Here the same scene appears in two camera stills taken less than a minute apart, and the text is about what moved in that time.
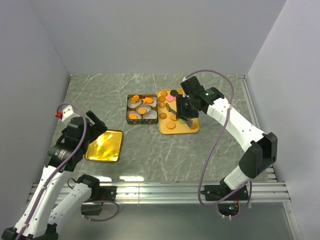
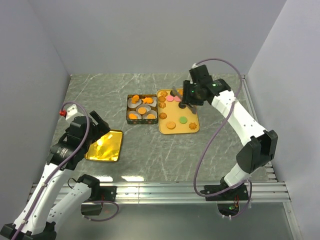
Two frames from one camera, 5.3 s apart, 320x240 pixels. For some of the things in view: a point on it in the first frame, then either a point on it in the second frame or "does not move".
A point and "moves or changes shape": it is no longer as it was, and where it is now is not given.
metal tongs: (188, 121) moves or changes shape
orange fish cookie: (134, 99) does not move
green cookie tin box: (142, 109) does not move
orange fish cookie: (147, 100) does not move
